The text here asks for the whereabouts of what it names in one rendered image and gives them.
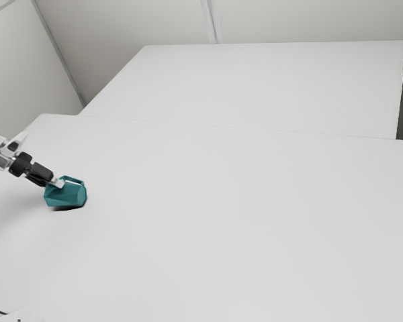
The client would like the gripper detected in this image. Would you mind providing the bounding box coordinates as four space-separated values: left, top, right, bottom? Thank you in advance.
8 151 66 190

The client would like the teal faceted mug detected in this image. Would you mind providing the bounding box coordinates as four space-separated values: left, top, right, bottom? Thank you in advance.
42 174 89 211

